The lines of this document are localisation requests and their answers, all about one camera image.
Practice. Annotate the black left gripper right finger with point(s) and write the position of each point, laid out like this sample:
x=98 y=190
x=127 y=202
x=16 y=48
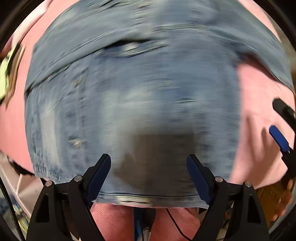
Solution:
x=247 y=220

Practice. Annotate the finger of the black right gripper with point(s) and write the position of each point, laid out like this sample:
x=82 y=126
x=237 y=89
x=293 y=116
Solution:
x=285 y=111
x=281 y=142

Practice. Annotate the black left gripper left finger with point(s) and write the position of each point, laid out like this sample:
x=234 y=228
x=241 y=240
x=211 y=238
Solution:
x=48 y=220

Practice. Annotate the blue denim jacket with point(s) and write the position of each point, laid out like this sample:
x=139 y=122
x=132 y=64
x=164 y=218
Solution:
x=143 y=104

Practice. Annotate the folded light green garment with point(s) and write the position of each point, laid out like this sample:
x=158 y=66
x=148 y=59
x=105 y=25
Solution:
x=9 y=73

